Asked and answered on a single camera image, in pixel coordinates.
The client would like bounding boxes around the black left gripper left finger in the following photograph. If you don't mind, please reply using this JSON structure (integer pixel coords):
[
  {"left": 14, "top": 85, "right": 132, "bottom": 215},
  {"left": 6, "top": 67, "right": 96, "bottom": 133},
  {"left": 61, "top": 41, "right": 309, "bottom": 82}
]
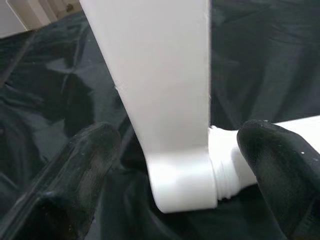
[{"left": 0, "top": 122, "right": 122, "bottom": 240}]

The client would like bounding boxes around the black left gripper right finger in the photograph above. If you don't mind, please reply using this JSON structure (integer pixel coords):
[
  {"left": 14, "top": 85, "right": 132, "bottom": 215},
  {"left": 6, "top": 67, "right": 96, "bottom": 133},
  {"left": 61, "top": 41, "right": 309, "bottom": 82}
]
[{"left": 236, "top": 119, "right": 320, "bottom": 240}]

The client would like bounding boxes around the white plastic table leg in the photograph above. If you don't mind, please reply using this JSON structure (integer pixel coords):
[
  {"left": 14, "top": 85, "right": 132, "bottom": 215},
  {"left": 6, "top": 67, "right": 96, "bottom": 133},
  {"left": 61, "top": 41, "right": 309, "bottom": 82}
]
[{"left": 208, "top": 116, "right": 320, "bottom": 202}]

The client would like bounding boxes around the white plastic children tabletop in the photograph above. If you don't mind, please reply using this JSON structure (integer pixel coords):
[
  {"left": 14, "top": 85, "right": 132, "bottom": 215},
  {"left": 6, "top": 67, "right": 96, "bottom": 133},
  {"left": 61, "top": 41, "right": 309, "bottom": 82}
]
[{"left": 79, "top": 0, "right": 218, "bottom": 215}]

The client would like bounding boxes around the black cloth table cover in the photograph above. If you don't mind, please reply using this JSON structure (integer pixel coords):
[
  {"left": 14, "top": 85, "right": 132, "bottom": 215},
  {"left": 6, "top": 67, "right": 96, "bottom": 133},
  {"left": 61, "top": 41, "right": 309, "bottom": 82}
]
[{"left": 0, "top": 0, "right": 320, "bottom": 240}]

